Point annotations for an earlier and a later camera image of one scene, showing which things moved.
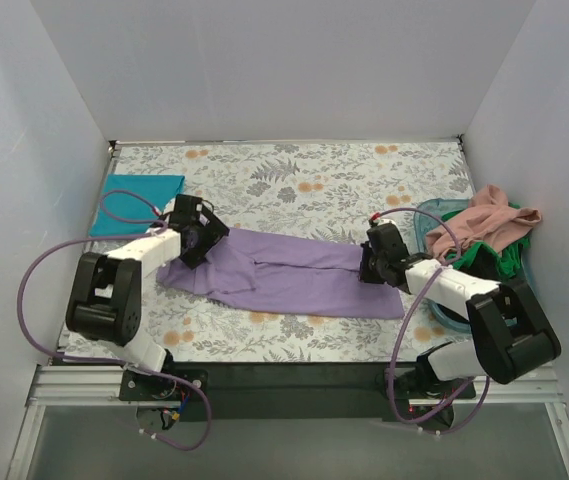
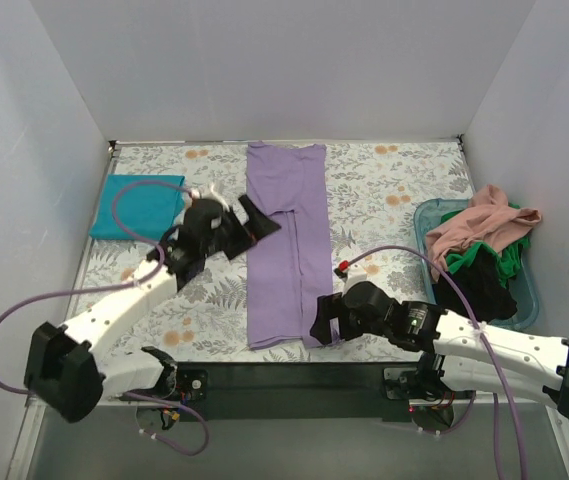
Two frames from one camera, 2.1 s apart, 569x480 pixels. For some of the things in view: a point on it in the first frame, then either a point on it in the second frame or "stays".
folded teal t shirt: [129, 202] stays
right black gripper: [370, 267] to [334, 318]
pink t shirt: [489, 220] stays
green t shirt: [508, 256] stays
